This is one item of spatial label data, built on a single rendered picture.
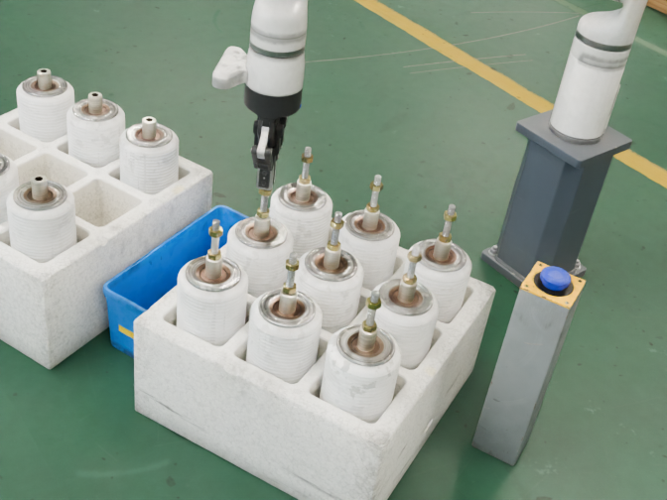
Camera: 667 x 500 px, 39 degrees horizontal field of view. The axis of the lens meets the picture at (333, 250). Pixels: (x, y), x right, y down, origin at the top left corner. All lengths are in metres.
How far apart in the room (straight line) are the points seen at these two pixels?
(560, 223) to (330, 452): 0.67
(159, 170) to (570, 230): 0.73
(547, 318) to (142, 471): 0.59
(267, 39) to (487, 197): 0.94
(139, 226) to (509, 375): 0.62
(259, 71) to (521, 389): 0.57
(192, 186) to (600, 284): 0.79
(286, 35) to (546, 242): 0.74
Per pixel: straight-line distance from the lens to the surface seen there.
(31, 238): 1.43
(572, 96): 1.62
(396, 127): 2.19
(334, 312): 1.32
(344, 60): 2.47
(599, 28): 1.57
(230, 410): 1.30
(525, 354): 1.32
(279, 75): 1.19
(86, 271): 1.46
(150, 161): 1.55
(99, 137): 1.62
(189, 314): 1.29
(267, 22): 1.17
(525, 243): 1.74
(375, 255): 1.39
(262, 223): 1.34
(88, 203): 1.61
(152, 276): 1.56
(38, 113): 1.70
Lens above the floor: 1.06
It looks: 37 degrees down
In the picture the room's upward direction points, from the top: 8 degrees clockwise
